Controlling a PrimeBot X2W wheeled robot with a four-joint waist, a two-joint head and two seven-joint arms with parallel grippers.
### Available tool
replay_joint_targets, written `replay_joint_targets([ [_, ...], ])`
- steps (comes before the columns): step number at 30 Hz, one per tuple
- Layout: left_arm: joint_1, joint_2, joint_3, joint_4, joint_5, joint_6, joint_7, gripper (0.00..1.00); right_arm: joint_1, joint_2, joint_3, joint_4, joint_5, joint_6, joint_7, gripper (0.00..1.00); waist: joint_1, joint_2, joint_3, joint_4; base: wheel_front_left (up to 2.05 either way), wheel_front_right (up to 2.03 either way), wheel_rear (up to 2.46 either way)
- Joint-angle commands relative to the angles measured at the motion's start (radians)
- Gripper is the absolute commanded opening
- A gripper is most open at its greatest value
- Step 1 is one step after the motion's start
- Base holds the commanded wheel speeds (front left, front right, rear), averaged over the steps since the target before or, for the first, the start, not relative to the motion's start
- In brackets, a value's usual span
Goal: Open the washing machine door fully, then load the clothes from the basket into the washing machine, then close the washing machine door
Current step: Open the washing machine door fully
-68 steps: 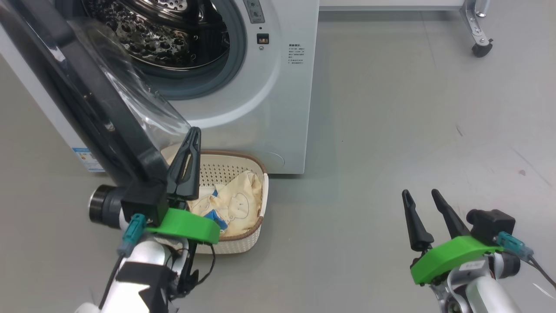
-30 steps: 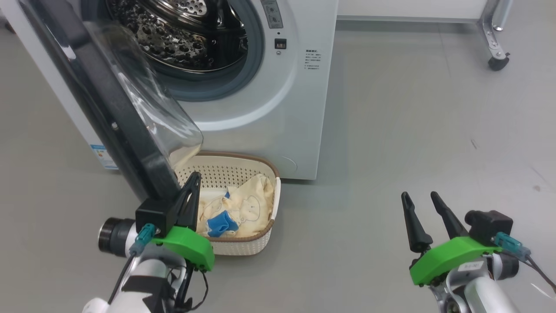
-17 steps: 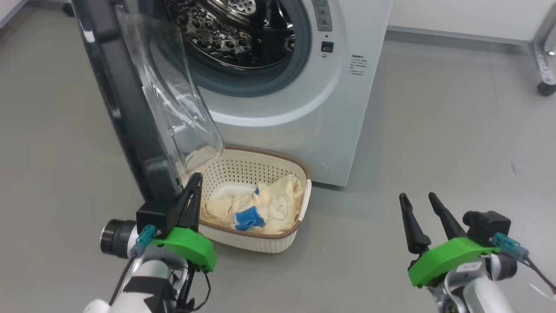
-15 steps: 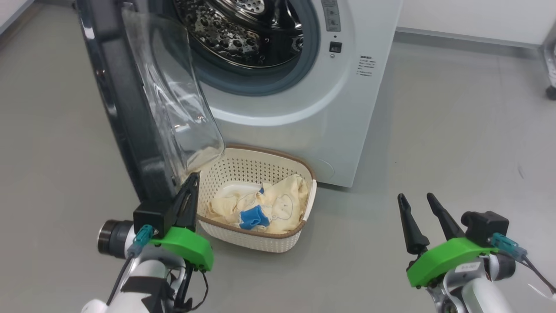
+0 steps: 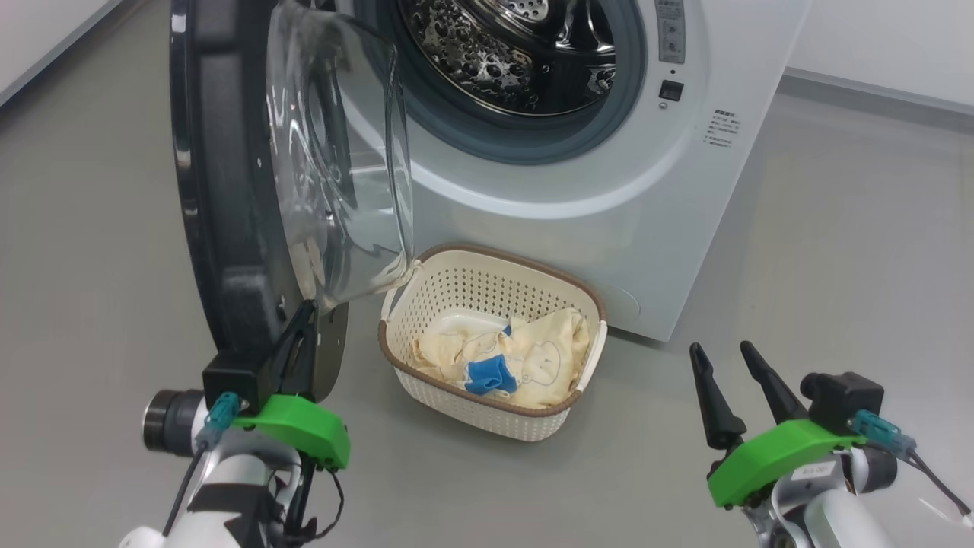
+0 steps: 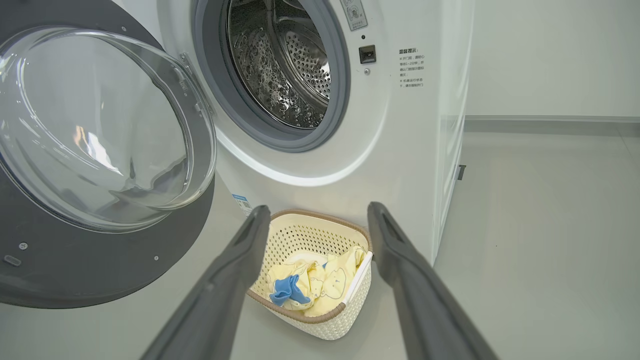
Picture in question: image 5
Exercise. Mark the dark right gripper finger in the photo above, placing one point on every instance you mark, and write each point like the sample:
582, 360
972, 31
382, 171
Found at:
719, 418
772, 388

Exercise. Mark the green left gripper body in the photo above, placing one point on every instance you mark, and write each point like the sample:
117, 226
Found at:
300, 426

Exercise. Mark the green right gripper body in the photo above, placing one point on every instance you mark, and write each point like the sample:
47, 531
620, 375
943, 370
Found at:
776, 457

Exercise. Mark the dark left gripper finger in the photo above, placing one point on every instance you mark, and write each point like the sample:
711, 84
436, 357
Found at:
310, 365
288, 354

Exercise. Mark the cream garment with blue trim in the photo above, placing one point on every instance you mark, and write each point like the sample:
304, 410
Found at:
555, 358
456, 358

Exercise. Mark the dark round washer door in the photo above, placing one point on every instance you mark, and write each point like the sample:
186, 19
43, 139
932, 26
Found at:
228, 190

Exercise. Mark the white washing machine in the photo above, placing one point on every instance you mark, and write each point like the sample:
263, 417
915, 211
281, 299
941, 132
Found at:
609, 228

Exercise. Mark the black door latch socket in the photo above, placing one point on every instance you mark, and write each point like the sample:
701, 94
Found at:
671, 90

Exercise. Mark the stainless steel washing machine drum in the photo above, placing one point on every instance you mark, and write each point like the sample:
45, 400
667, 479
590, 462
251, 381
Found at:
487, 53

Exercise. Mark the cream perforated laundry basket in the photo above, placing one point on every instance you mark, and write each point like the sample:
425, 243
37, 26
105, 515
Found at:
472, 289

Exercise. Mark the grey warning sticker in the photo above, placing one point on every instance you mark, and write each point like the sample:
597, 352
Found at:
670, 30

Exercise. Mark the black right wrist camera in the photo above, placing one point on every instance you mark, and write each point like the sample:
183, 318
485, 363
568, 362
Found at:
845, 396

